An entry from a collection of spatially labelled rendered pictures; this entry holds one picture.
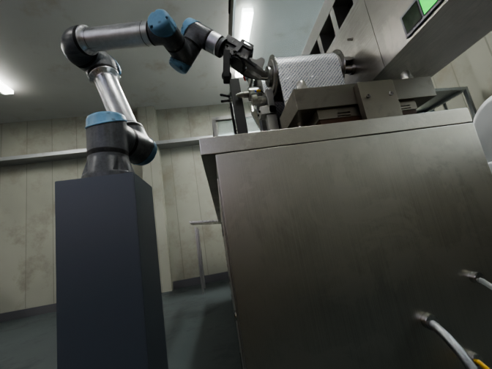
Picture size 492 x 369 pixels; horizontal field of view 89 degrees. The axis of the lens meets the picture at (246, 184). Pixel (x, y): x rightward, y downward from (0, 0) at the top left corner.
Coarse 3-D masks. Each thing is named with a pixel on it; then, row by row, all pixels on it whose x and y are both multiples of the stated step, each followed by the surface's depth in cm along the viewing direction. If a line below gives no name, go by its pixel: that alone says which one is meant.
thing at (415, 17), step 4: (416, 4) 66; (412, 8) 68; (416, 8) 67; (408, 12) 69; (412, 12) 68; (416, 12) 67; (404, 16) 71; (408, 16) 69; (412, 16) 68; (416, 16) 67; (420, 16) 66; (404, 20) 71; (408, 20) 70; (412, 20) 68; (416, 20) 67; (408, 24) 70; (412, 24) 68; (408, 28) 70
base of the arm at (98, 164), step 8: (88, 152) 74; (96, 152) 73; (104, 152) 73; (112, 152) 74; (120, 152) 76; (128, 152) 80; (88, 160) 74; (96, 160) 72; (104, 160) 72; (112, 160) 73; (120, 160) 75; (128, 160) 78; (88, 168) 71; (96, 168) 70; (104, 168) 70; (112, 168) 71; (120, 168) 74; (128, 168) 76; (88, 176) 70
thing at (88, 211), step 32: (64, 192) 65; (96, 192) 66; (128, 192) 67; (64, 224) 64; (96, 224) 65; (128, 224) 65; (64, 256) 62; (96, 256) 63; (128, 256) 64; (64, 288) 61; (96, 288) 61; (128, 288) 62; (160, 288) 80; (64, 320) 59; (96, 320) 60; (128, 320) 61; (160, 320) 75; (64, 352) 58; (96, 352) 59; (128, 352) 59; (160, 352) 71
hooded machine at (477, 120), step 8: (488, 104) 148; (480, 112) 152; (488, 112) 148; (480, 120) 153; (488, 120) 149; (480, 128) 153; (488, 128) 149; (480, 136) 154; (488, 136) 150; (488, 144) 150; (488, 152) 151; (488, 160) 152
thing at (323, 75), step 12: (288, 72) 89; (300, 72) 89; (312, 72) 90; (324, 72) 90; (336, 72) 90; (288, 84) 88; (312, 84) 88; (324, 84) 89; (336, 84) 89; (288, 96) 87
